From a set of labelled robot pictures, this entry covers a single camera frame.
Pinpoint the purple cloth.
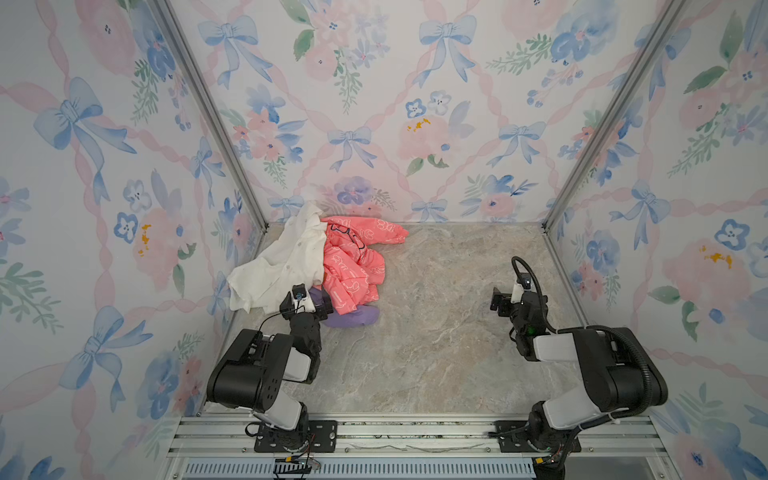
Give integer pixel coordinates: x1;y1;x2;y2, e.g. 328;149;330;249
309;287;380;328

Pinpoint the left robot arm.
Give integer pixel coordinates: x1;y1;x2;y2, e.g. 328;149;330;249
206;285;338;454

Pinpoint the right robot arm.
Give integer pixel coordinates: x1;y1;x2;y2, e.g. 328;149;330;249
488;285;668;478

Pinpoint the white cloth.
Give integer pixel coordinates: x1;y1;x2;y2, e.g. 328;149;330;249
227;203;327;313

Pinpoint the pink patterned cloth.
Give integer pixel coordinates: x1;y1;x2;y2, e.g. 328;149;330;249
322;216;409;315

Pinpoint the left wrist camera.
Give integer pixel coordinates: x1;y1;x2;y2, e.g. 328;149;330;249
291;284;308;311

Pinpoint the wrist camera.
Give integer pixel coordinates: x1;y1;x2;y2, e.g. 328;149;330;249
511;273;533;304
291;284;308;311

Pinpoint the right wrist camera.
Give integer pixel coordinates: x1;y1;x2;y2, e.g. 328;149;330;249
511;273;533;304

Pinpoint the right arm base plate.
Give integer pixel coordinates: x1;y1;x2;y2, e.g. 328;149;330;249
488;420;569;455

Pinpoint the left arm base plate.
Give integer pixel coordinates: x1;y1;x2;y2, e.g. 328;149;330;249
245;420;338;454

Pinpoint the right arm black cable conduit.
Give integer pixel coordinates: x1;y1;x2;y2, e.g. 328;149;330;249
511;256;655;418

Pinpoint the aluminium rail frame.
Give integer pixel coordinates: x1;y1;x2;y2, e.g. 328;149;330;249
158;410;681;479

